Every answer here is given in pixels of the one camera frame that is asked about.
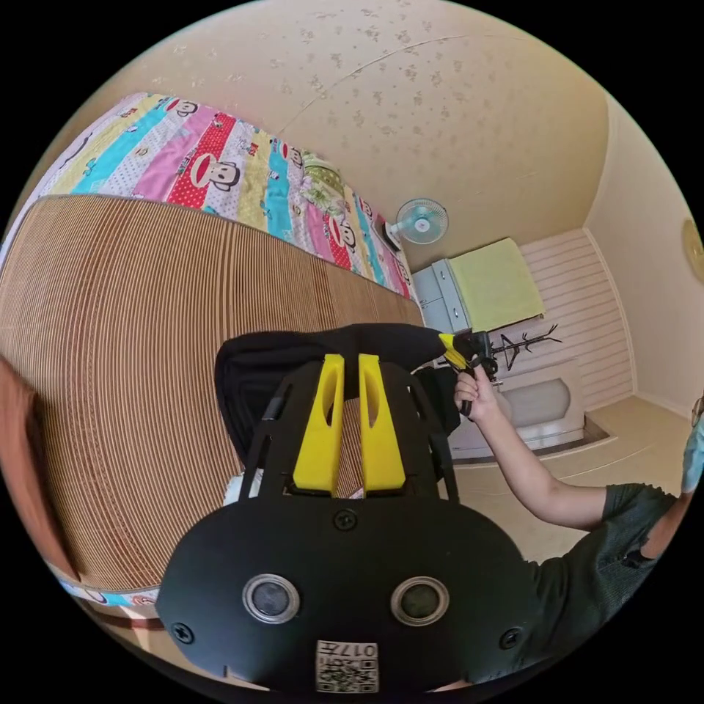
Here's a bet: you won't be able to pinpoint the person's right hand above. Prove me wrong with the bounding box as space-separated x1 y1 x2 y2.
453 364 500 425

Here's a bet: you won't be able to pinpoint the person's body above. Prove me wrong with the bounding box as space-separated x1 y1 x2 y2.
525 389 704 686

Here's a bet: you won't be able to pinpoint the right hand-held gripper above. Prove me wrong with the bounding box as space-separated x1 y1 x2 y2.
438 328 499 422

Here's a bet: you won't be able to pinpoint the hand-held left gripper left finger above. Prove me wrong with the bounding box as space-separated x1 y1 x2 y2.
292 354 346 494

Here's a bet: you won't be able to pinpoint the bed with woven mat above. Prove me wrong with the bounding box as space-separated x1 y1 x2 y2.
0 90 425 631

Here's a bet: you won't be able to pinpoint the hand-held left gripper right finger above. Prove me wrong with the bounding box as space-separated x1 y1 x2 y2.
358 354 408 494

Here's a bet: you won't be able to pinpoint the light blue cupboard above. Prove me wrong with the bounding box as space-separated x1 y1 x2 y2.
411 237 547 337

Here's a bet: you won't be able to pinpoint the small light blue fan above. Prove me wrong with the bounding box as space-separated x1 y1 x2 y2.
384 198 450 252

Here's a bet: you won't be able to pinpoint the black coat rack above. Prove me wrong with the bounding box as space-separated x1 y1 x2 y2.
488 323 563 381

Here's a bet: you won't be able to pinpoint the green flowered pillow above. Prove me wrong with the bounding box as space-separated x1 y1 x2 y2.
301 155 354 216

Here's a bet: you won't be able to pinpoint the black pants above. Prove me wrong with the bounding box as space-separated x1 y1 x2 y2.
214 323 462 499

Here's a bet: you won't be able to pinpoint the person's right forearm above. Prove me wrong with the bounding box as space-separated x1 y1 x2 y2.
477 398 612 532

